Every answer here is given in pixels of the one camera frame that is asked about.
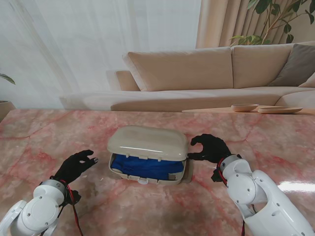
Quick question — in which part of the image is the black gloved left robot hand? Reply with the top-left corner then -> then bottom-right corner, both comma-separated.
50,149 -> 99,184

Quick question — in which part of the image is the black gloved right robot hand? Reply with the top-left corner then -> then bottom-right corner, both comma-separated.
187,134 -> 233,164

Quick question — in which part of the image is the beige suitcase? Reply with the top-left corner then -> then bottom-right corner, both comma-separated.
107,125 -> 194,186

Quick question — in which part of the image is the blue shirt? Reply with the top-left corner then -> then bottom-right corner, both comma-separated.
110,153 -> 186,181

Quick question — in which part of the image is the light wooden coffee table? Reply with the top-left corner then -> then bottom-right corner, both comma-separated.
181,107 -> 315,116

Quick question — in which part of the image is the round wooden bowl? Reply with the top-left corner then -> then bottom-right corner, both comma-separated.
231,103 -> 259,113

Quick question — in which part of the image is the flat wooden tray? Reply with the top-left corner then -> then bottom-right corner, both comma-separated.
257,106 -> 303,114

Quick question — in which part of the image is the beige sofa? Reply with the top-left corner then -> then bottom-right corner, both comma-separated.
59,40 -> 315,112

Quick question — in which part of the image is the beige plant pot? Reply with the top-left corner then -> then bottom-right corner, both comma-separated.
0,100 -> 16,122

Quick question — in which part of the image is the single green plant leaf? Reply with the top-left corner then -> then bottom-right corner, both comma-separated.
0,73 -> 16,85

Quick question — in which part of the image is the grey cushion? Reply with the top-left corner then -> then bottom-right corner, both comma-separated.
268,43 -> 315,87

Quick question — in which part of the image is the white sheer curtain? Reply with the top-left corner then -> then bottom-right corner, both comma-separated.
0,0 -> 202,110

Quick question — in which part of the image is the beige curtain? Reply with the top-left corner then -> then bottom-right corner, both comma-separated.
195,0 -> 315,49

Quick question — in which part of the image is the tall green leafy plant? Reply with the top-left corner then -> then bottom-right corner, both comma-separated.
230,0 -> 315,45

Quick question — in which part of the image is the red black right arm cable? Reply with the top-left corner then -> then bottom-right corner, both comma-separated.
218,158 -> 259,236

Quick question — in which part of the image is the red black arm cable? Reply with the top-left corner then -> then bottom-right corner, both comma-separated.
218,158 -> 259,236
41,180 -> 84,236

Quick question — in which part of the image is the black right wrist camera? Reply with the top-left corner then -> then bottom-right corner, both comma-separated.
211,168 -> 223,183

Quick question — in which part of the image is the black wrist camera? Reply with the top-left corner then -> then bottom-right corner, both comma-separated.
211,168 -> 223,183
67,189 -> 82,205

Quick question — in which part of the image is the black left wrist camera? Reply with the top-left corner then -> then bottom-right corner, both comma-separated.
67,189 -> 82,205

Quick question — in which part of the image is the red black left arm cable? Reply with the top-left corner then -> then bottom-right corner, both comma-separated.
41,180 -> 84,236

